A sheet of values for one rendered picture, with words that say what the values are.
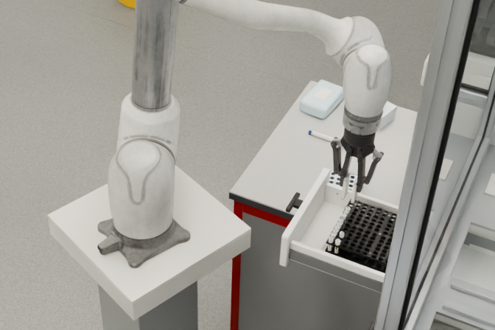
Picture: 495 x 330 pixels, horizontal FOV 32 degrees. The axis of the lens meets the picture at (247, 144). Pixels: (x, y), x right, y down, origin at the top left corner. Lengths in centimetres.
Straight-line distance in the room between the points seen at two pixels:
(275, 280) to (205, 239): 48
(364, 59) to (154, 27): 49
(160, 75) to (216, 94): 200
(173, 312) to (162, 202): 41
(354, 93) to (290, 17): 22
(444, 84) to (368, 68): 72
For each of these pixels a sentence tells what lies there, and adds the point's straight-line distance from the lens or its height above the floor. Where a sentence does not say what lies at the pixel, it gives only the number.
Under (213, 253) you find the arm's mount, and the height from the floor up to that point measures 83.
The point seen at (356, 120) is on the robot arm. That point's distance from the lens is 198.
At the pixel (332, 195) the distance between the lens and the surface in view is 232.
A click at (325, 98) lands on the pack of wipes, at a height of 81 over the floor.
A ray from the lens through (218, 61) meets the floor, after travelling 431.
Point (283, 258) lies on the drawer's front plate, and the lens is 216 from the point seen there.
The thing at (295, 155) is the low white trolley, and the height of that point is 76.
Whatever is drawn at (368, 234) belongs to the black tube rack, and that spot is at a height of 90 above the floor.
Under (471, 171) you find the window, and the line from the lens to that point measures 128.
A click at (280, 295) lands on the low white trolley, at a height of 38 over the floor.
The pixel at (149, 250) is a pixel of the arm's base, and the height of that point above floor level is 85.
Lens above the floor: 244
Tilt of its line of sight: 40 degrees down
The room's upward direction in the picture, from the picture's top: 2 degrees clockwise
